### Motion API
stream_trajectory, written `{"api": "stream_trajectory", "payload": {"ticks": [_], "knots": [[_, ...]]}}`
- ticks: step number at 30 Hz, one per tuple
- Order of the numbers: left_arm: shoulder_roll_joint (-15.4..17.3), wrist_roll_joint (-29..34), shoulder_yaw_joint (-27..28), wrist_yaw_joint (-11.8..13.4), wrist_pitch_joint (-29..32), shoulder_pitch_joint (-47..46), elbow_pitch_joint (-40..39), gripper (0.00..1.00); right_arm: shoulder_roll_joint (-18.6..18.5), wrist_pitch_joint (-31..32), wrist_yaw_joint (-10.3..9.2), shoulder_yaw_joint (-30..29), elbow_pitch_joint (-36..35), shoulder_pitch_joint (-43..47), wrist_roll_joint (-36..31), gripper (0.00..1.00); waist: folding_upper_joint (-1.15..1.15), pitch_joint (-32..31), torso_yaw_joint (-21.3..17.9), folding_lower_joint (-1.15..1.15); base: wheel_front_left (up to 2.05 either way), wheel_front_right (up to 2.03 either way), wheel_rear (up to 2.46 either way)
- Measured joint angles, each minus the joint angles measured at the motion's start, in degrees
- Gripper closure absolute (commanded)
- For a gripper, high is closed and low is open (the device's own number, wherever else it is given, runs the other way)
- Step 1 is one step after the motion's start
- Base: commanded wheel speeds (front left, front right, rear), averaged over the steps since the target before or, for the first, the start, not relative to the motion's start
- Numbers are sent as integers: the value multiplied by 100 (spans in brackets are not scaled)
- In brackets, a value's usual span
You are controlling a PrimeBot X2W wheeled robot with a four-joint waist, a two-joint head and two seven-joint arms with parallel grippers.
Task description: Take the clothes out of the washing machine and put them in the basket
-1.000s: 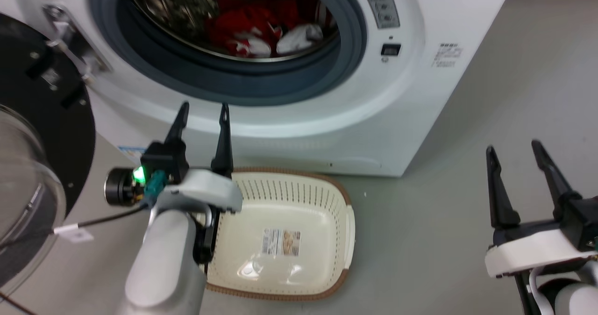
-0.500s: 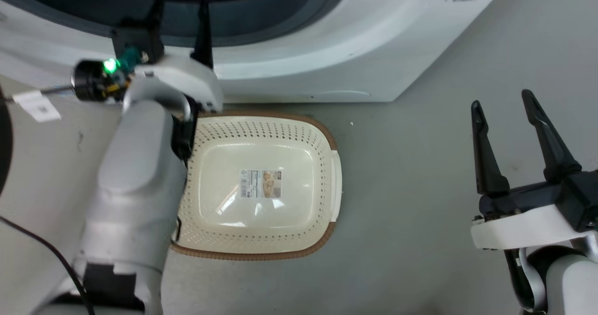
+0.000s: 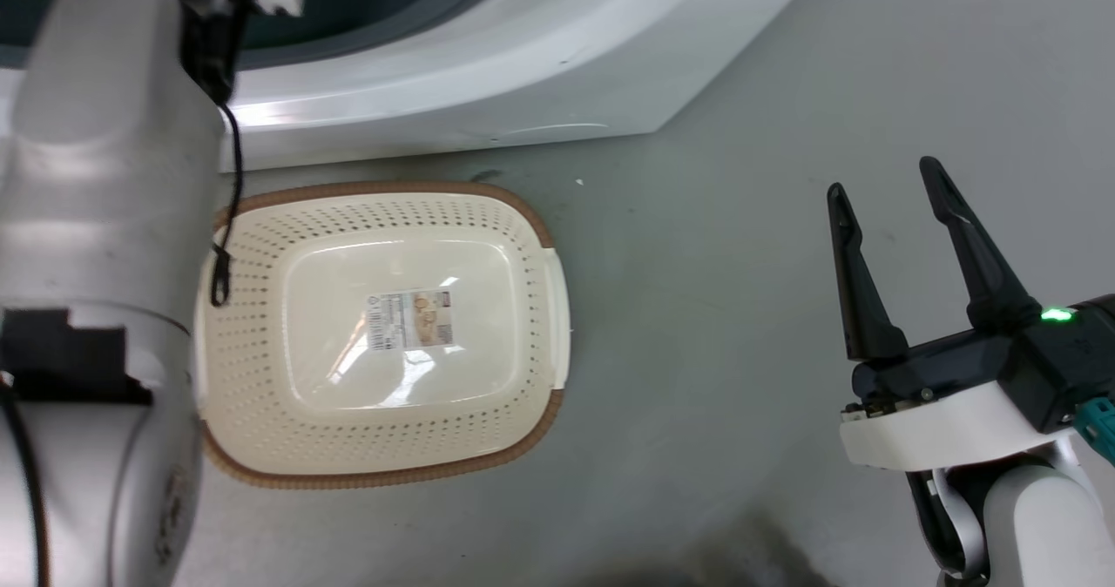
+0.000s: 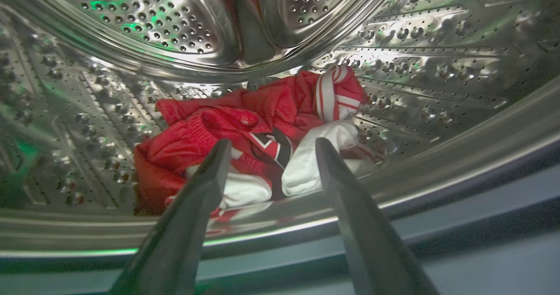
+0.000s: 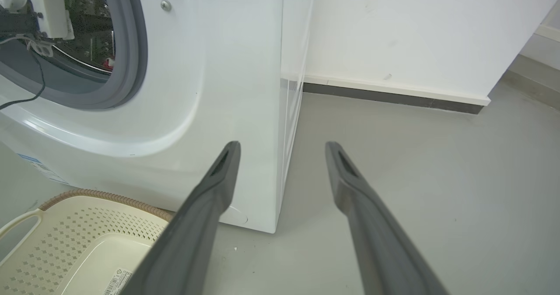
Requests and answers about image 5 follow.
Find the perforated steel drum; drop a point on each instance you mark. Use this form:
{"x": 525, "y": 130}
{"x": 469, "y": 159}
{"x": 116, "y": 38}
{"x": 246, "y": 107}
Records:
{"x": 89, "y": 19}

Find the small silver screw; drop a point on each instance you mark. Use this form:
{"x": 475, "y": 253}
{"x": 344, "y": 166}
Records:
{"x": 166, "y": 5}

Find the white front-load washing machine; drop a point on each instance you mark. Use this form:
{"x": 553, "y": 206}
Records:
{"x": 227, "y": 76}

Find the white and dark baseboard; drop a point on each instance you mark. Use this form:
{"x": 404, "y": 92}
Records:
{"x": 393, "y": 93}

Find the cream perforated laundry basket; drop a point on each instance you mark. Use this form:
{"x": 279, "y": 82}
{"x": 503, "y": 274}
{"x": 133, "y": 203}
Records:
{"x": 74, "y": 238}

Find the red and white garment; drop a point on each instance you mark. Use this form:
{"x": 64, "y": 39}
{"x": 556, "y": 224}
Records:
{"x": 108, "y": 62}

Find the blue energy label sticker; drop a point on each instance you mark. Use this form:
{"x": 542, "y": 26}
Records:
{"x": 41, "y": 168}

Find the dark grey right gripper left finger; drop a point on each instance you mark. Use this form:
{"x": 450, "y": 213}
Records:
{"x": 192, "y": 233}

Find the white barcode label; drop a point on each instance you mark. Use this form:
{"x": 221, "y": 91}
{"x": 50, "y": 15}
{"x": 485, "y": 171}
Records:
{"x": 117, "y": 282}

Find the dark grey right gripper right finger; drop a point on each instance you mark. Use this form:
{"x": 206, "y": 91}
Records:
{"x": 376, "y": 242}

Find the round white filter cover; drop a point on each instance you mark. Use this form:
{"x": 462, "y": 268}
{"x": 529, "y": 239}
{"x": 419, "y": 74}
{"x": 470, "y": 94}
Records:
{"x": 236, "y": 216}

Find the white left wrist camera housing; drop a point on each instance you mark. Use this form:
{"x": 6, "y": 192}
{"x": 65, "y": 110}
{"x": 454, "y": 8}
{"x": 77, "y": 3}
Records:
{"x": 48, "y": 6}

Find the grey rubber door gasket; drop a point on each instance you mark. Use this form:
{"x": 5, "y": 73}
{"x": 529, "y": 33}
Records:
{"x": 129, "y": 45}

